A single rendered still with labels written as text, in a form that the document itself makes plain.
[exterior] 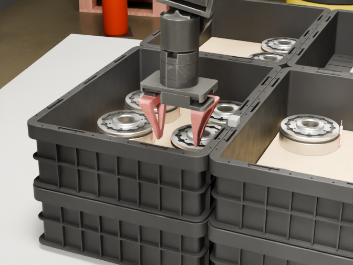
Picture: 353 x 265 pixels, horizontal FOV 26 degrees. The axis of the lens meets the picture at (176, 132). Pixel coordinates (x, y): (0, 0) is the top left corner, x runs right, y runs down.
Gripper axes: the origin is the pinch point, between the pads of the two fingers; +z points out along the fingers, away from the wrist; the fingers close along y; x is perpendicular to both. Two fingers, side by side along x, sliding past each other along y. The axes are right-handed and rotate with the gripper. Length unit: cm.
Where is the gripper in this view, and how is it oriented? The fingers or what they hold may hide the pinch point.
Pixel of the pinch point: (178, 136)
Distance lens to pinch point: 118.0
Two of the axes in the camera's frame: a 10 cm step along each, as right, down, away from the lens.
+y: -9.1, -1.9, 3.7
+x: -4.1, 3.8, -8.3
